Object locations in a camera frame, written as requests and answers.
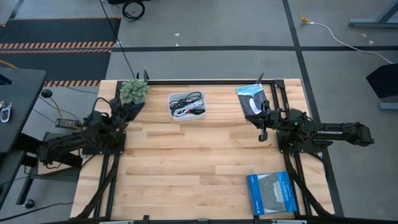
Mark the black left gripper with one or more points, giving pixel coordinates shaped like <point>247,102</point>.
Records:
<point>119,113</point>

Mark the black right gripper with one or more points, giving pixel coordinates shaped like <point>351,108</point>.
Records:
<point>273,120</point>

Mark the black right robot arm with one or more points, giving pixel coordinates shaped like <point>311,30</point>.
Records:
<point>342,132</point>

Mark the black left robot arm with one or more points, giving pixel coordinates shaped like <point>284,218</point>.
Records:
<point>62,144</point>

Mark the green succulent plant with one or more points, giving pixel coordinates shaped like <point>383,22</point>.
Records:
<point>134,90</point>

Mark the white plastic bin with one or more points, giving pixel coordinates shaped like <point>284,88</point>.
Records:
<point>187,118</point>

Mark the black power adapter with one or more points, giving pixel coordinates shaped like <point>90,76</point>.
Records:
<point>65,123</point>

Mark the blue DualShock controller box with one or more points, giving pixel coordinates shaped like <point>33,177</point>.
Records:
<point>270,193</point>

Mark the black round floor object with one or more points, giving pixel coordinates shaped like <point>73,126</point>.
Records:
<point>46,93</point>

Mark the black mat with hazard stripes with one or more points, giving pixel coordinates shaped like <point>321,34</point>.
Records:
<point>62,31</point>

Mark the black desk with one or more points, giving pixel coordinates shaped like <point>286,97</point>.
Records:
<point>21,102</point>

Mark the white key fob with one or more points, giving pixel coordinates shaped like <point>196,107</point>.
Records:
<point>5,115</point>

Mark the black box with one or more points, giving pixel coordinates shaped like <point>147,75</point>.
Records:
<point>384,82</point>

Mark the dark device with blue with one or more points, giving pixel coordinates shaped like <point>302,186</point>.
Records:
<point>4,81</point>

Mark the grey table foot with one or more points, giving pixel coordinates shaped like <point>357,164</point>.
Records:
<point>390,106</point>

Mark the black caster wheel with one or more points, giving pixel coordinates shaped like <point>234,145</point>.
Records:
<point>29,203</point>

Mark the grey table leg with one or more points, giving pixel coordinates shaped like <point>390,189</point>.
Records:
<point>373,22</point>

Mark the black aluminium table frame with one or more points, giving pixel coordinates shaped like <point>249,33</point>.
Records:
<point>230,82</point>

